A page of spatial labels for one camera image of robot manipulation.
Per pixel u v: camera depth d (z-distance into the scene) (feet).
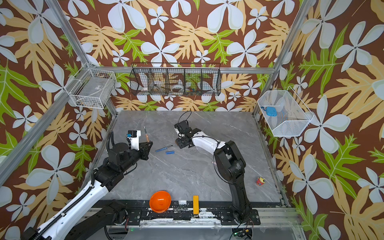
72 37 2.57
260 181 2.64
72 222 1.43
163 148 3.25
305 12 2.28
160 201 2.54
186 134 2.36
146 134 2.33
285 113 2.72
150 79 3.14
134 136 2.06
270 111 2.83
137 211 2.48
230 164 1.73
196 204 2.57
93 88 2.83
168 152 3.23
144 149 2.10
